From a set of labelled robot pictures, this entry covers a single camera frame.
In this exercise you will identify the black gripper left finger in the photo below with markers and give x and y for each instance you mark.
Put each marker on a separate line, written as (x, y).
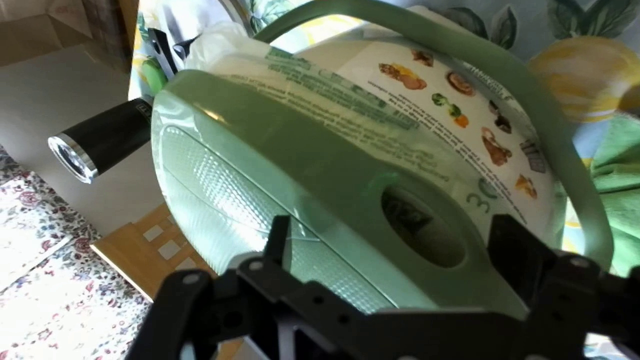
(194, 312)

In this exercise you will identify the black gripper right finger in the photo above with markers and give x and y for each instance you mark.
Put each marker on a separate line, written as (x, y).
(569, 297)

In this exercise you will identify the green compost bin with lid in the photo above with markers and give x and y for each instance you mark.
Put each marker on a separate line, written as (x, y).
(393, 143)

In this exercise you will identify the right wooden chair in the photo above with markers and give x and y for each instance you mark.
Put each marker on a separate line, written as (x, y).
(146, 250)

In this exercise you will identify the middle floral curtain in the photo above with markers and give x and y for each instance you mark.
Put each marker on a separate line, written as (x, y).
(58, 300)

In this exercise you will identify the black pepper grinder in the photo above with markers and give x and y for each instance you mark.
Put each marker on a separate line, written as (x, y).
(94, 145)

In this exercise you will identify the lemon print tablecloth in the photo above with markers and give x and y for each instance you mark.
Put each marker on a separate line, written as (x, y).
(573, 71)

